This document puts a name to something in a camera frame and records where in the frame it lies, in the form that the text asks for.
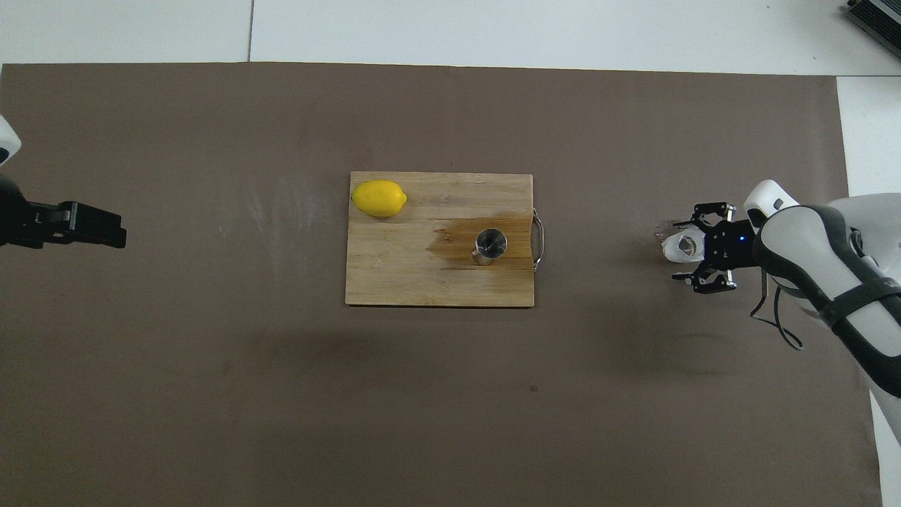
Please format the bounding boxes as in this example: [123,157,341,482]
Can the steel double jigger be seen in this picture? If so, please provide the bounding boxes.
[471,227,508,267]

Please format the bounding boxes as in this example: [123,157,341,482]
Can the wooden cutting board, metal handle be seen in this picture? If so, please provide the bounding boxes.
[345,171,545,308]

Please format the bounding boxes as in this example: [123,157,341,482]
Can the grey ribbed metal device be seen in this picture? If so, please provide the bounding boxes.
[845,0,901,39]

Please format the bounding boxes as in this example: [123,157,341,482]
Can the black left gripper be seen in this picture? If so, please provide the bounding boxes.
[0,175,127,249]

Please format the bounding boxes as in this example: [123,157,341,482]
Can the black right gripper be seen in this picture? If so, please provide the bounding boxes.
[672,202,760,293]

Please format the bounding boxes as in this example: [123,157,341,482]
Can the frosted clear glass cup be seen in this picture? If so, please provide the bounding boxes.
[660,225,705,265]

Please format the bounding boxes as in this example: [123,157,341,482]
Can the yellow lemon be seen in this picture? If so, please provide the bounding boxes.
[351,180,408,218]

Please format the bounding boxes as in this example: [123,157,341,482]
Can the brown paper table mat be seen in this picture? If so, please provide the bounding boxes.
[0,62,884,507]

